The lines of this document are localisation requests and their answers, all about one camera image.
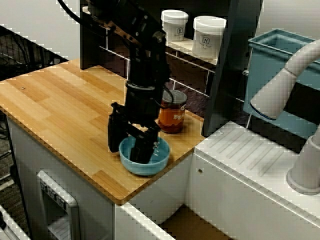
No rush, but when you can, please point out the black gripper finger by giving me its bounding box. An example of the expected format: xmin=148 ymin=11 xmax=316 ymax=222
xmin=130 ymin=135 xmax=149 ymax=164
xmin=143 ymin=129 xmax=161 ymax=164

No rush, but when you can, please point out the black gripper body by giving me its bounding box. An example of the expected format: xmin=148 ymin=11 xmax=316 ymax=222
xmin=123 ymin=85 xmax=164 ymax=137

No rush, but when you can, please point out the light blue bowl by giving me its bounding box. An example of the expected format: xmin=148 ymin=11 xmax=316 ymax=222
xmin=118 ymin=136 xmax=171 ymax=176

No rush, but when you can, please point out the beans can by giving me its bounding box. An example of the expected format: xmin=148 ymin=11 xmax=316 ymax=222
xmin=157 ymin=89 xmax=189 ymax=135

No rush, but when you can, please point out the white toy sink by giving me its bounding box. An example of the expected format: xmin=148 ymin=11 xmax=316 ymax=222
xmin=114 ymin=120 xmax=320 ymax=240

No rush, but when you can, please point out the white lidded plastic jar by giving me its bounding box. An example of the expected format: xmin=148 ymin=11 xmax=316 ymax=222
xmin=160 ymin=9 xmax=189 ymax=42
xmin=192 ymin=15 xmax=227 ymax=57

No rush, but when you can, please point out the brown board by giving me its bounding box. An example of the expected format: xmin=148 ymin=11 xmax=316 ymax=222
xmin=159 ymin=203 xmax=234 ymax=240

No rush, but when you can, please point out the black shelf unit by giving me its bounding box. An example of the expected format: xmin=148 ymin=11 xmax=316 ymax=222
xmin=79 ymin=0 xmax=264 ymax=138

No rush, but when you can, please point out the teal plastic bin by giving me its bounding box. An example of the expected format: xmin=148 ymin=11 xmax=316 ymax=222
xmin=243 ymin=28 xmax=320 ymax=149

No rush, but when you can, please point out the grey toy faucet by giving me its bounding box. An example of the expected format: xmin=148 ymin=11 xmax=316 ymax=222
xmin=249 ymin=39 xmax=320 ymax=196

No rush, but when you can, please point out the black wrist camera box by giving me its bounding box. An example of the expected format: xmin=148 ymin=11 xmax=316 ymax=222
xmin=107 ymin=101 xmax=131 ymax=154

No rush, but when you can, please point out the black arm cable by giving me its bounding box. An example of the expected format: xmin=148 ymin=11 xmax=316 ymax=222
xmin=56 ymin=0 xmax=85 ymax=26

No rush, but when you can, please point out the black wire mesh panel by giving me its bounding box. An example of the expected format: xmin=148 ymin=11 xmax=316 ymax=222
xmin=0 ymin=24 xmax=69 ymax=76

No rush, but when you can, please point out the aluminium frame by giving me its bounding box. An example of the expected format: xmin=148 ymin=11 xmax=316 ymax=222
xmin=0 ymin=204 xmax=29 ymax=240

